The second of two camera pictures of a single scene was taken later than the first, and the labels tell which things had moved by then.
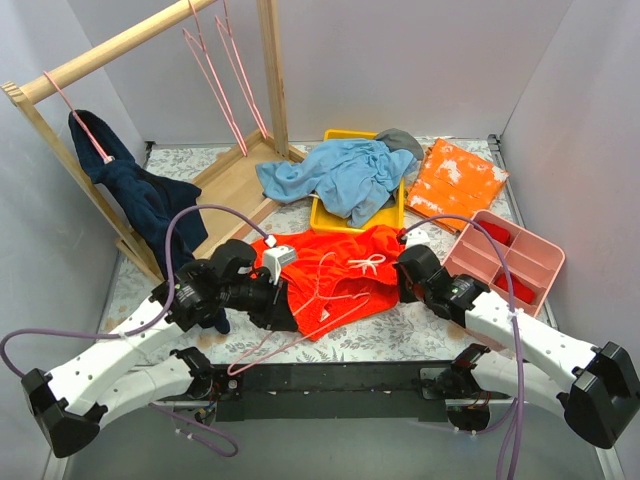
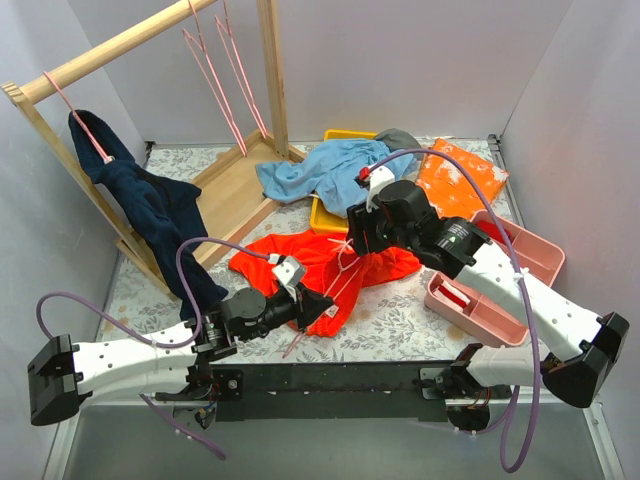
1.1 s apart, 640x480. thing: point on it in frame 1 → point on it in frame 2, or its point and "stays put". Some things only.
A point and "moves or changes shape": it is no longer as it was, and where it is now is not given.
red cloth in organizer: [496, 232] stays put
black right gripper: [406, 288] → [360, 230]
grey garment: [396, 138] stays put
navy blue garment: [146, 198] stays put
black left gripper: [276, 307] → [304, 307]
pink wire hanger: [317, 297] → [332, 308]
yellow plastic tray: [392, 215] stays put
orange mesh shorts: [338, 278] moves or changes shape
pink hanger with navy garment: [107, 159] stays put
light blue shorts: [356, 179] stays put
